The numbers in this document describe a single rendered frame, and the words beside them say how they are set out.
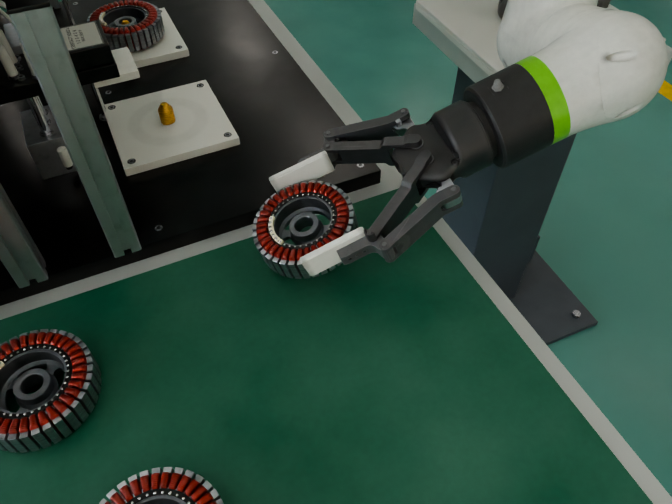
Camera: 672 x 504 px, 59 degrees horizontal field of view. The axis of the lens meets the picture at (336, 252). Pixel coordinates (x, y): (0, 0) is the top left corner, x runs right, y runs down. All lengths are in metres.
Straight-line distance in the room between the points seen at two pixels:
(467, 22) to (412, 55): 1.43
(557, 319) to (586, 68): 1.06
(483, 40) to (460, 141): 0.47
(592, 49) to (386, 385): 0.38
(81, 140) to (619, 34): 0.51
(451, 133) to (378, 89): 1.71
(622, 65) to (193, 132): 0.51
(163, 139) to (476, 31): 0.55
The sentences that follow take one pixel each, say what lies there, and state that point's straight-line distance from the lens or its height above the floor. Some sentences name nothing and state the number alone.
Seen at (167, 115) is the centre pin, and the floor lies 0.80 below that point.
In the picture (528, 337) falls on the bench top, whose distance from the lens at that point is 0.64.
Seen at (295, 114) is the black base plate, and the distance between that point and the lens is 0.85.
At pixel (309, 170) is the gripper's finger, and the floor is 0.83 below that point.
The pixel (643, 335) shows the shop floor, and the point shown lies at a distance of 1.70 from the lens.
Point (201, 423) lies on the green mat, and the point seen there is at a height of 0.75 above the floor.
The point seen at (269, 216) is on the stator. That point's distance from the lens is 0.64.
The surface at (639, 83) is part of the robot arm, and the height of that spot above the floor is 0.95.
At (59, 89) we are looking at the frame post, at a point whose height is 0.98.
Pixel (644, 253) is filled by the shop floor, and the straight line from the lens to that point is 1.89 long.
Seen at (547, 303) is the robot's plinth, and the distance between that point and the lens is 1.64.
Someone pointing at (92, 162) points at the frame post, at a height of 0.90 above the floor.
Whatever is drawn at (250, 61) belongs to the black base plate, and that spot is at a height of 0.77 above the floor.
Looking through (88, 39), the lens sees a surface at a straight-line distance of 0.76.
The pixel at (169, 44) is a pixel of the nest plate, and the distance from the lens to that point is 1.01.
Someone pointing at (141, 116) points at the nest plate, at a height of 0.78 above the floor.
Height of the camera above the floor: 1.26
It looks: 49 degrees down
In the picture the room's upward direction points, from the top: straight up
